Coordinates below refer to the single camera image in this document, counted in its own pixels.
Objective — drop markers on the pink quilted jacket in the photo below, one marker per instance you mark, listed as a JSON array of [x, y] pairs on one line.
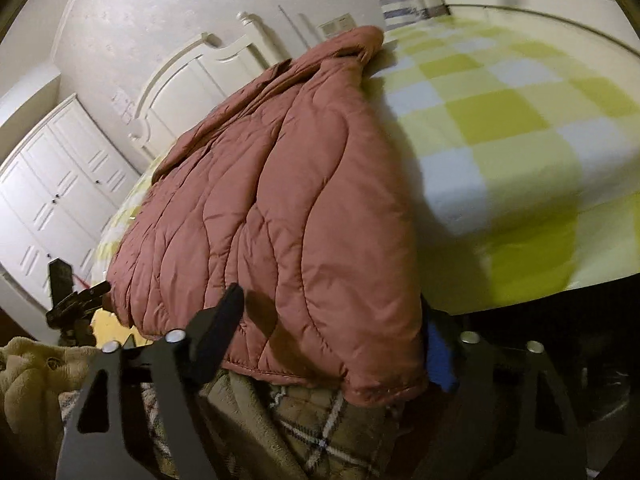
[[280, 200]]

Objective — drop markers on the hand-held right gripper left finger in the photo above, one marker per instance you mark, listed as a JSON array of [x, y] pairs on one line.
[[220, 325]]

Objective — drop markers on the white desk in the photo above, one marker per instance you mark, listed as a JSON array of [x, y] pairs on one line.
[[550, 2]]

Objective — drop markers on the plaid fleece pants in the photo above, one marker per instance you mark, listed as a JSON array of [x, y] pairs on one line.
[[310, 425]]

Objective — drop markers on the yellow printed bed sheet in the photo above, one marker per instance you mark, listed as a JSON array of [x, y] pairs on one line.
[[107, 322]]

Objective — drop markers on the wall socket plate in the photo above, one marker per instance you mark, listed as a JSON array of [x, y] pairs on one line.
[[337, 28]]

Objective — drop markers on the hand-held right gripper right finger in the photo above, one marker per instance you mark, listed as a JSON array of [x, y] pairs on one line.
[[442, 355]]

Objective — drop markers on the white paper wall notice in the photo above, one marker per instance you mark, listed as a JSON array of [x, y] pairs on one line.
[[125, 105]]

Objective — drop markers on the green checked bed sheet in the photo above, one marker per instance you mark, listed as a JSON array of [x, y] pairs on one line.
[[500, 125]]

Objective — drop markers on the olive plaid fleece garment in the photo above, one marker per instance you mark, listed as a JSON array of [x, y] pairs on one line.
[[30, 385]]

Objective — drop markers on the white bed headboard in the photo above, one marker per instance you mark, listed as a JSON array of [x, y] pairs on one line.
[[190, 80]]

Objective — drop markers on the white wardrobe doors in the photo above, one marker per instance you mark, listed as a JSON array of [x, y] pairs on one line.
[[60, 185]]

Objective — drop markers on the black tripod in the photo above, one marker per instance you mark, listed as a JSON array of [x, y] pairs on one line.
[[60, 280]]

